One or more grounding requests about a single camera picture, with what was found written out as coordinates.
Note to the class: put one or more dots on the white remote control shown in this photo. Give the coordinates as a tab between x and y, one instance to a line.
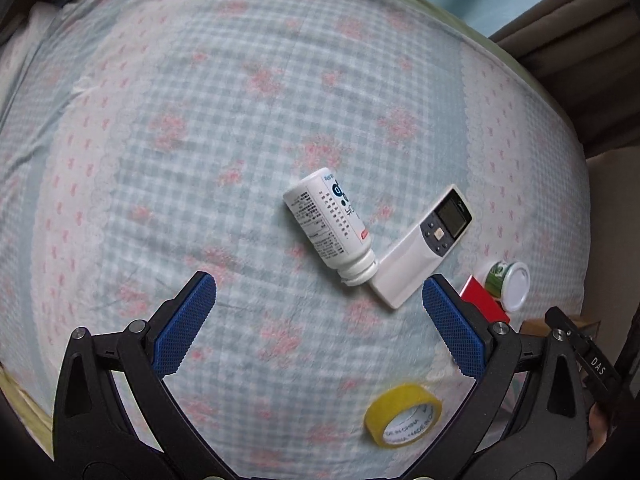
425	247

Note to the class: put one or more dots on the pink floral cardboard box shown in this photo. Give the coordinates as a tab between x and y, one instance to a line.
575	325

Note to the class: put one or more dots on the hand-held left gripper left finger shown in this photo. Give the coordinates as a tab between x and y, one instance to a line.
185	325

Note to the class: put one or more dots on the white pill bottle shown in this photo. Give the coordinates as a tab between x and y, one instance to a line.
330	225

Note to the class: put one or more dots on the person's right hand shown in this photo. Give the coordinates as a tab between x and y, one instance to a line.
597	422

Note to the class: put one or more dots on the checkered pillow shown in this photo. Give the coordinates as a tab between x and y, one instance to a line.
27	45

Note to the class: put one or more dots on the yellow tape roll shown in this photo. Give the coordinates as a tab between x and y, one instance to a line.
402	415

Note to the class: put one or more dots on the green mattress cover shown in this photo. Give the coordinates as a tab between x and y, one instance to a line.
500	50

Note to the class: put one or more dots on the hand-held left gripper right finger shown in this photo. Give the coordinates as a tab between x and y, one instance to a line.
452	325

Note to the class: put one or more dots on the red box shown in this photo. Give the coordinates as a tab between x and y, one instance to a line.
482	302

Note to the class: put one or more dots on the small jar with white lid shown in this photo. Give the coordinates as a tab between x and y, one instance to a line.
507	284

